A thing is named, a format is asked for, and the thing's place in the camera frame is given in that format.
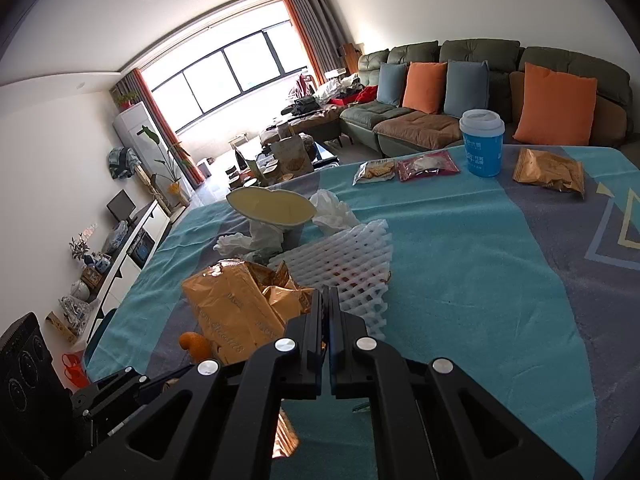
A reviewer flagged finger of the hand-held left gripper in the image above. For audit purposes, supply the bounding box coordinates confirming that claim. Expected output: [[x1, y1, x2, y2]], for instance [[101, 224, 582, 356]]
[[70, 366, 151, 423], [137, 362, 200, 403]]

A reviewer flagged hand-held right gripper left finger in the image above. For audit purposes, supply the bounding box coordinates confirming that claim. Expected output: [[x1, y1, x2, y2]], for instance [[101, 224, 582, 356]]
[[64, 286, 327, 480]]

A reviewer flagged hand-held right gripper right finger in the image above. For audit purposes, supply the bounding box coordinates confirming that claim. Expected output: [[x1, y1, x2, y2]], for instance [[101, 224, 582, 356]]
[[327, 286, 584, 480]]

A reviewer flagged gold foil snack bag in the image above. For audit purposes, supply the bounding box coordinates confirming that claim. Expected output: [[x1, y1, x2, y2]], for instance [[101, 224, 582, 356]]
[[181, 259, 326, 461]]

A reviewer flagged white paper cup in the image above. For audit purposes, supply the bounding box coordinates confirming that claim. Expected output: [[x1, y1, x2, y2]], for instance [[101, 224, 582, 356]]
[[226, 186, 317, 228]]

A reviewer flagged red plastic bag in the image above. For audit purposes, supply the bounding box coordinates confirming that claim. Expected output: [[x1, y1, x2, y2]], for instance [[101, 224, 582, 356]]
[[62, 352, 94, 387]]

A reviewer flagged small orange mandarin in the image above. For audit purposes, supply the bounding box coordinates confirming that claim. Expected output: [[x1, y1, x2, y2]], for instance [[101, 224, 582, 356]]
[[179, 331, 212, 362]]

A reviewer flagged yellow box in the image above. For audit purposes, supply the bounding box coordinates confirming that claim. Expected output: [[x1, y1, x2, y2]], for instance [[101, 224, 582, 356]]
[[46, 311, 77, 344]]

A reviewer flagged clear plastic bag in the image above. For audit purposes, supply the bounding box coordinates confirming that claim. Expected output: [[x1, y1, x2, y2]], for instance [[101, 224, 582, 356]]
[[58, 295, 94, 334]]

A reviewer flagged white foam fruit net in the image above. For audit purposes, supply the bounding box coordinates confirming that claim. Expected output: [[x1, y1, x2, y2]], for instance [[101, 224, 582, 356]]
[[267, 219, 394, 337]]

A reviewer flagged crumpled white tissue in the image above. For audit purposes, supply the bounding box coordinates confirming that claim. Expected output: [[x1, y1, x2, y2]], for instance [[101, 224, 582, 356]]
[[310, 190, 362, 233], [215, 224, 287, 265]]

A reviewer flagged white tv cabinet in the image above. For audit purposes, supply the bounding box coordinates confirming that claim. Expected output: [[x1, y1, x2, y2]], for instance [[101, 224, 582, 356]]
[[75, 199, 174, 342]]

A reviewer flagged flower vase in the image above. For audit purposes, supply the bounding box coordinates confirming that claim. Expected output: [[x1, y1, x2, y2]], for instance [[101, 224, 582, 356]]
[[70, 234, 94, 264]]

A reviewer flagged teal grey tablecloth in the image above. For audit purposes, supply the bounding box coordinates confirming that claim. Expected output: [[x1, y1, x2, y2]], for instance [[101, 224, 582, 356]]
[[85, 145, 640, 480]]

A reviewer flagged clear cracker packet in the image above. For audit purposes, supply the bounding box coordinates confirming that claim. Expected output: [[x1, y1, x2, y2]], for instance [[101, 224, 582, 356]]
[[352, 158, 397, 186]]

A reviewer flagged cluttered coffee table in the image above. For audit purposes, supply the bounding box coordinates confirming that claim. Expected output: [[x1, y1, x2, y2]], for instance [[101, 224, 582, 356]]
[[227, 132, 342, 187]]

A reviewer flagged black monitor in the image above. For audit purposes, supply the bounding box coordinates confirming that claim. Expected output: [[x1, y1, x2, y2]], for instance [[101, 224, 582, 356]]
[[106, 190, 137, 222]]

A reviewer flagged red snack packet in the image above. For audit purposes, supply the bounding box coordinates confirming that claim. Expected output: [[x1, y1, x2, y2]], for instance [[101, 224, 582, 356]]
[[396, 150, 461, 182]]

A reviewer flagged tall leafy potted plant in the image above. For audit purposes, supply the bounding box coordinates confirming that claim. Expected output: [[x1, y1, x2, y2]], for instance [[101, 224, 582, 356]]
[[139, 125, 194, 198]]

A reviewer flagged hanging blue grey cloth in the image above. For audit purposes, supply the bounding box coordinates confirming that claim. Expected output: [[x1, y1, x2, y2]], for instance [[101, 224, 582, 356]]
[[108, 146, 142, 181]]

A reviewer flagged brown ottoman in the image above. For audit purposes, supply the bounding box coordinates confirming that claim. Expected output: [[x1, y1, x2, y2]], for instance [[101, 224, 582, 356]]
[[280, 105, 351, 142]]

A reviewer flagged brown seat pad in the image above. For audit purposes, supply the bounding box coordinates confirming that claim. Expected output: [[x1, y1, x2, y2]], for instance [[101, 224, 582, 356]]
[[372, 111, 464, 151]]

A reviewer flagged blue cup with white lid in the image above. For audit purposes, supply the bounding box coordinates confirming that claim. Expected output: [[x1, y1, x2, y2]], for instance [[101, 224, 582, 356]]
[[459, 108, 505, 178]]

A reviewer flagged pile of clothes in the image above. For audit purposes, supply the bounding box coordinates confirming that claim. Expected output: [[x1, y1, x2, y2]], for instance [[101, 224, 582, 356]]
[[289, 72, 379, 112]]

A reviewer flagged white standing air conditioner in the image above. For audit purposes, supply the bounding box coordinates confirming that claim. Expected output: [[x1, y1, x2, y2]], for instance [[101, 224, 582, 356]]
[[112, 101, 193, 197]]

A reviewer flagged orange grey curtain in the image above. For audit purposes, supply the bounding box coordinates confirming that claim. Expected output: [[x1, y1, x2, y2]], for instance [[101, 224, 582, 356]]
[[117, 67, 206, 187], [281, 0, 352, 87]]

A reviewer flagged small blue cushion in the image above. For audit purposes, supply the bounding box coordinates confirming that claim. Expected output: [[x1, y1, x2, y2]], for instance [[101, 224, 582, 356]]
[[376, 62, 409, 107]]

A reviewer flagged small brown snack bag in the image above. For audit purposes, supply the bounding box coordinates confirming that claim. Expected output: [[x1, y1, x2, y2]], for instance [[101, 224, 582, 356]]
[[512, 147, 586, 199]]

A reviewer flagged small orange cushion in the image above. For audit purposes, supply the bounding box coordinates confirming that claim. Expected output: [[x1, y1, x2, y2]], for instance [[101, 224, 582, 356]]
[[402, 61, 448, 115]]

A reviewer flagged large blue cushion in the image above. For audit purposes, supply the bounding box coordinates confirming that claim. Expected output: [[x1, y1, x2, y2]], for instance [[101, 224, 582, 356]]
[[443, 60, 490, 119]]

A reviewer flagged large window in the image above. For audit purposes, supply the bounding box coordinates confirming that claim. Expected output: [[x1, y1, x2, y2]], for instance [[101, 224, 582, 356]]
[[149, 20, 309, 134]]

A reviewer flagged wooden side cabinet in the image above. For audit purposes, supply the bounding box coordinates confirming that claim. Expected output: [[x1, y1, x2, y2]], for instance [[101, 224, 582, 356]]
[[338, 41, 364, 74]]

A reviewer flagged large orange cushion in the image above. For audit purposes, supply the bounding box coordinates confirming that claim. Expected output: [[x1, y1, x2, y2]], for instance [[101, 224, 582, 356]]
[[513, 62, 599, 147]]

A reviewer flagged green sofa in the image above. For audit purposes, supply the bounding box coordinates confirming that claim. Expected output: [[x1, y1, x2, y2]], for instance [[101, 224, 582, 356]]
[[340, 39, 634, 159]]

